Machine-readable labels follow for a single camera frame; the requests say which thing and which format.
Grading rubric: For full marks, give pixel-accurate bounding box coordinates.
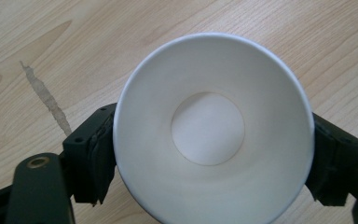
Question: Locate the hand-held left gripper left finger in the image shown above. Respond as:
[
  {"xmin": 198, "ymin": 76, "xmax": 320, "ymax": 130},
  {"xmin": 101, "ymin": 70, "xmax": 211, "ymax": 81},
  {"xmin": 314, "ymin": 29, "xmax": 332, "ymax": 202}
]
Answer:
[{"xmin": 62, "ymin": 102, "xmax": 118, "ymax": 207}]

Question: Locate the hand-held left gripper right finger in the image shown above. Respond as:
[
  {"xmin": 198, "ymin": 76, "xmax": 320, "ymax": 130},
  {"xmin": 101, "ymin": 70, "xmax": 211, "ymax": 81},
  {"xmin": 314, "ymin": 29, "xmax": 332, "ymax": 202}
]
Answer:
[{"xmin": 304, "ymin": 111, "xmax": 358, "ymax": 208}]

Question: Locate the white paper cup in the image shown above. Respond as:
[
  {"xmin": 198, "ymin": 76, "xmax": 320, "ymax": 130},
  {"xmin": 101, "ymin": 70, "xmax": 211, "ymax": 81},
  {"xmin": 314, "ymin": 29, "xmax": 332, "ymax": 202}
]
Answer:
[{"xmin": 112, "ymin": 32, "xmax": 316, "ymax": 224}]

